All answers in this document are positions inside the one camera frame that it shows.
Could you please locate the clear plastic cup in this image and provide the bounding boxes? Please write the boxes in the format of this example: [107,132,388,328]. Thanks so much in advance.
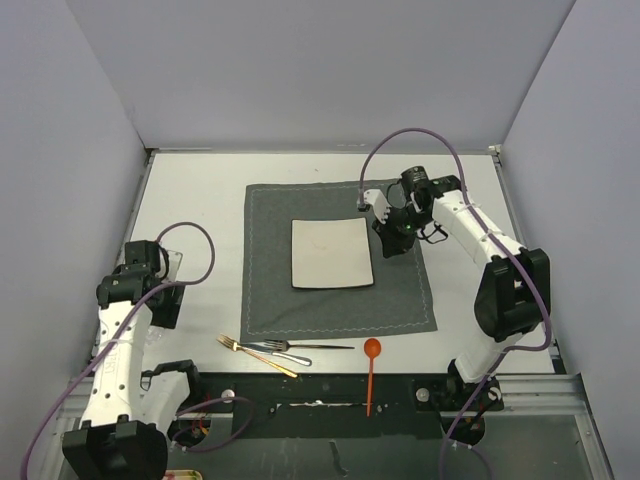
[145,326,164,346]

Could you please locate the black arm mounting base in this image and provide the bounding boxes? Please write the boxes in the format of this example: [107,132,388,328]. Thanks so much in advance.
[169,373,504,446]

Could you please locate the gold fork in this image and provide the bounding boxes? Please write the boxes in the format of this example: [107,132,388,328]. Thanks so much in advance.
[217,334,298,378]

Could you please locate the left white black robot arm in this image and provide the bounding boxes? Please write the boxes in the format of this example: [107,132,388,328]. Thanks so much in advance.
[62,240,204,479]

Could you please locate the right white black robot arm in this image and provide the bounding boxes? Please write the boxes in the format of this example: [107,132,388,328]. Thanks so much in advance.
[360,166,550,409]

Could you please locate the silver table knife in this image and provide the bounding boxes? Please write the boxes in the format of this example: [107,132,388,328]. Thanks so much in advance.
[240,344,313,367]

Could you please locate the dark grey cloth placemat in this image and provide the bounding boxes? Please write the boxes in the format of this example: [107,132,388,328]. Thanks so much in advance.
[241,182,437,341]

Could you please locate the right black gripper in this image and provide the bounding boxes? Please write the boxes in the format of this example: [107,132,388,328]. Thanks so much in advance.
[372,205,430,258]

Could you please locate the floral tray edge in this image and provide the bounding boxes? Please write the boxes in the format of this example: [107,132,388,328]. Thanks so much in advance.
[163,469,203,480]

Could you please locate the orange plastic spoon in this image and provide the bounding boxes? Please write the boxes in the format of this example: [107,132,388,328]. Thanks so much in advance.
[364,338,382,417]

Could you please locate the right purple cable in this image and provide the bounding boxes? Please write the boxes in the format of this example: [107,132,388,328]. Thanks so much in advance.
[358,127,553,480]

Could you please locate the white square plate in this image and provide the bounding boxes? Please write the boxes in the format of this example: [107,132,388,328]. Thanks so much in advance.
[291,218,374,289]

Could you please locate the dark handled silver fork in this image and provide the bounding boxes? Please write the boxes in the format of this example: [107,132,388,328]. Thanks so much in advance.
[263,339,354,352]

